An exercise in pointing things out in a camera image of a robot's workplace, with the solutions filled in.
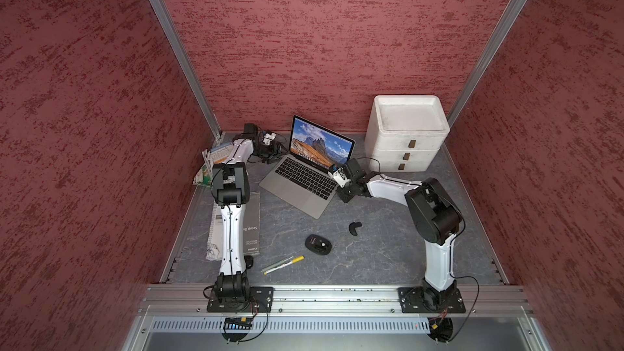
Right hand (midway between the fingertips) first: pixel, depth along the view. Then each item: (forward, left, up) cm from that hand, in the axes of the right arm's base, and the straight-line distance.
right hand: (341, 193), depth 100 cm
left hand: (+17, +24, +4) cm, 30 cm away
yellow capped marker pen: (-27, +17, +2) cm, 32 cm away
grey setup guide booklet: (-14, +35, +2) cm, 38 cm away
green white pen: (-28, +24, +2) cm, 37 cm away
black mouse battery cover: (-15, -3, +1) cm, 16 cm away
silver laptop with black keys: (+7, +16, +2) cm, 18 cm away
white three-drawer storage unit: (+11, -23, +24) cm, 35 cm away
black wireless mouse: (-22, +10, +4) cm, 25 cm away
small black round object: (-27, +34, +2) cm, 43 cm away
